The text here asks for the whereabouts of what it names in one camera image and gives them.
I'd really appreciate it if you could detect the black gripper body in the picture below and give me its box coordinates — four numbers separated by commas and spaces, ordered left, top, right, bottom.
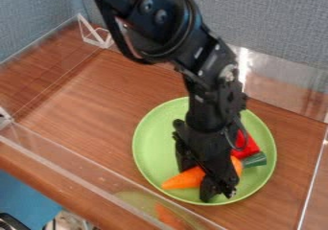
173, 119, 240, 198

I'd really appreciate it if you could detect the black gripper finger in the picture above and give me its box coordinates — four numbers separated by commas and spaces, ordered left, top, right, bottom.
199, 175, 222, 203
175, 139, 195, 173

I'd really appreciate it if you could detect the orange toy carrot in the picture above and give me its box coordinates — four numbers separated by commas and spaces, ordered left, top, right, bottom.
161, 150, 269, 191

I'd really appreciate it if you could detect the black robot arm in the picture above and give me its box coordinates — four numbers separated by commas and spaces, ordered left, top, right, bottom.
94, 0, 248, 202

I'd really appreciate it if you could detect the green plate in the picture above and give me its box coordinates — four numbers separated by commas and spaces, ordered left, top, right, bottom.
133, 97, 277, 206

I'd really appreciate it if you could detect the red toy block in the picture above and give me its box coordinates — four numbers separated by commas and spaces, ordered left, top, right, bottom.
230, 131, 260, 159

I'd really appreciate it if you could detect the clear acrylic enclosure wall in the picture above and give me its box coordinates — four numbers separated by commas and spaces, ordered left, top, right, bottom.
0, 19, 328, 230

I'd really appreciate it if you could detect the clear acrylic corner bracket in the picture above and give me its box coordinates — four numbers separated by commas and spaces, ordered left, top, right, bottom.
76, 13, 114, 49

